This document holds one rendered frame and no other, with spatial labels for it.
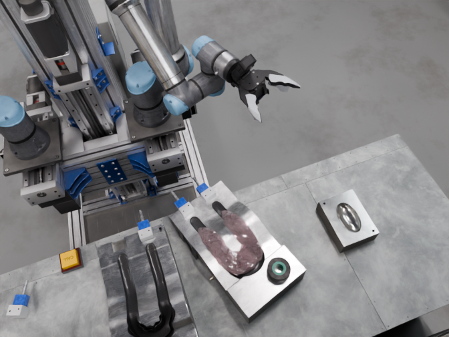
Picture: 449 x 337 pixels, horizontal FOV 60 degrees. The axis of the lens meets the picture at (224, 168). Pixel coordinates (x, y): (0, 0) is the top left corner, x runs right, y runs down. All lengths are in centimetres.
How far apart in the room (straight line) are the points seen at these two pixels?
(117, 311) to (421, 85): 270
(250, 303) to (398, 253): 61
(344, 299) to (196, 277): 55
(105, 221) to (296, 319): 132
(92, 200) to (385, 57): 247
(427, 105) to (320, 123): 80
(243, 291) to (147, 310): 33
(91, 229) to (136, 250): 92
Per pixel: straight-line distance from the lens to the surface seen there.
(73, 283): 165
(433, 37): 378
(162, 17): 136
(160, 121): 156
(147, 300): 142
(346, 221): 158
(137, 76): 146
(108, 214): 240
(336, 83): 318
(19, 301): 168
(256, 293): 139
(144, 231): 150
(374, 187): 174
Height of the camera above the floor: 226
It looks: 59 degrees down
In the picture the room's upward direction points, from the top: 6 degrees counter-clockwise
